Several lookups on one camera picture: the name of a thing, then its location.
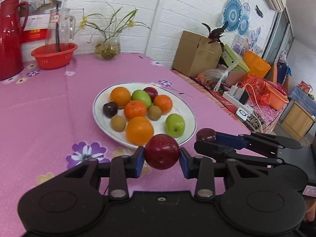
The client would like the glass pitcher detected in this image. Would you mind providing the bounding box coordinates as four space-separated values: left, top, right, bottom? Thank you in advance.
44 8 76 46

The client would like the orange bag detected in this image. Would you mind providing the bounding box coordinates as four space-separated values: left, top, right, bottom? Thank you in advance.
243 50 271 78

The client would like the clear plastic bag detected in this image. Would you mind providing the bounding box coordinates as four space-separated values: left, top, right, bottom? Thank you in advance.
197 68 229 84

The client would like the dark purple plum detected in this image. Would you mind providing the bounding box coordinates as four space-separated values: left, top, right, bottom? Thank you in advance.
196 128 216 143
103 102 118 118

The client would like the pink floral tablecloth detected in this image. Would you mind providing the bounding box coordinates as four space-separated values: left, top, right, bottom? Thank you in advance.
0 53 250 237

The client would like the red thermos jug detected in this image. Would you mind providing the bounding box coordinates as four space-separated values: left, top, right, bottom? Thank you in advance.
0 0 29 81

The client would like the brown kiwi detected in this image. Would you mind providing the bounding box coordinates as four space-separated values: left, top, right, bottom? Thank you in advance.
148 105 163 121
110 115 127 132

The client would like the cardboard box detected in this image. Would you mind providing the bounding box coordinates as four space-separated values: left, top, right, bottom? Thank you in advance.
172 30 223 77

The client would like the dark red leaf plant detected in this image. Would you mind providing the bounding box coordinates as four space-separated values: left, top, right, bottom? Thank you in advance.
202 21 229 52

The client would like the person's right hand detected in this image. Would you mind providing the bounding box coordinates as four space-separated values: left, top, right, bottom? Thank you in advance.
305 197 316 224

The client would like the orange plastic basket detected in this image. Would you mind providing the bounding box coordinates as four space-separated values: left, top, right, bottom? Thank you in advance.
264 81 289 110

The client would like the red plastic bag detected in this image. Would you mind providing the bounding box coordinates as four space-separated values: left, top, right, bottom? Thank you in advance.
245 74 271 106

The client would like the pink box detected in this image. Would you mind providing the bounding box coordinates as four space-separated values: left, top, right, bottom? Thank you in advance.
226 70 247 86

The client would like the large blue patterned plate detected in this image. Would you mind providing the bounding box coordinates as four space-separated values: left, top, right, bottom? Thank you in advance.
222 0 243 32

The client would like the medium blue patterned plate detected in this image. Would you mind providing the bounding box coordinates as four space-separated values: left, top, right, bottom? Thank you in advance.
238 15 250 36

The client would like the white power strip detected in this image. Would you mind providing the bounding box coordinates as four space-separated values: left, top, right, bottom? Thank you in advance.
222 85 255 114

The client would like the red plastic basin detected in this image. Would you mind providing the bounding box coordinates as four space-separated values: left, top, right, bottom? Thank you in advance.
31 43 78 70

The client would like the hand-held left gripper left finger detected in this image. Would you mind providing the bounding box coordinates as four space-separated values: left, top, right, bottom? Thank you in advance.
53 146 145 201

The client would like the orange tangerine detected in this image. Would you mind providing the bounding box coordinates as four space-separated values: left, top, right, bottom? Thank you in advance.
124 100 148 121
153 95 173 114

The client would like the large orange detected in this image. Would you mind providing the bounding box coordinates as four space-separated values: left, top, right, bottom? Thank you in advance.
110 86 131 108
126 116 154 146

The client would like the glass vase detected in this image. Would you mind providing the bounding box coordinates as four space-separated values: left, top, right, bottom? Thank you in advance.
95 33 121 61

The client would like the yellow flowering plant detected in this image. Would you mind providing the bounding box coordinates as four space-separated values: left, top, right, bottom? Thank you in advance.
74 2 151 47

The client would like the red patterned cloth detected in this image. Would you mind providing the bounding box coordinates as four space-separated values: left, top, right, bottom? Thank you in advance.
173 70 279 134

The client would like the large green apple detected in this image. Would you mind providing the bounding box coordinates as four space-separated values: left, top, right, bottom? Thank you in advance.
165 114 185 138

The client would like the wooden cabinet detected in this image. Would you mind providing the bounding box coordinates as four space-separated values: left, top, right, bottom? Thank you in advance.
281 101 316 141

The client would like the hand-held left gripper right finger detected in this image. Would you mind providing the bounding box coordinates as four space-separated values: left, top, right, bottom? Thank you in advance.
179 148 272 200

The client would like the green box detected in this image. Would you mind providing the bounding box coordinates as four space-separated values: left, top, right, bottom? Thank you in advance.
221 44 250 73

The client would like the white plate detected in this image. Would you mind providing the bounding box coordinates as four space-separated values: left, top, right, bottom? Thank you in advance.
92 83 197 150

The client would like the small green apple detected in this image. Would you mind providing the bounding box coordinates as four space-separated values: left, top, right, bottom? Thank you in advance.
131 89 152 109

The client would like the red apple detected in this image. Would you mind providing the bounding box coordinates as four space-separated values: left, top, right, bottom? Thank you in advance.
144 134 181 170
143 87 158 100

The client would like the black stick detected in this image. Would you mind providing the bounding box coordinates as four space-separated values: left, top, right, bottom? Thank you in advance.
55 2 62 52

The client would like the blue cloth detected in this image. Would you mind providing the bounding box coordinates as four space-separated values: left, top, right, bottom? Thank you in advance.
288 86 316 109

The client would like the white round charger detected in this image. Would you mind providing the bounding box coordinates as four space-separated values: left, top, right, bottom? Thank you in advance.
236 107 255 122

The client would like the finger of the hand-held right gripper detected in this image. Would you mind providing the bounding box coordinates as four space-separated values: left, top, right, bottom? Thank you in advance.
215 131 303 157
194 140 282 168

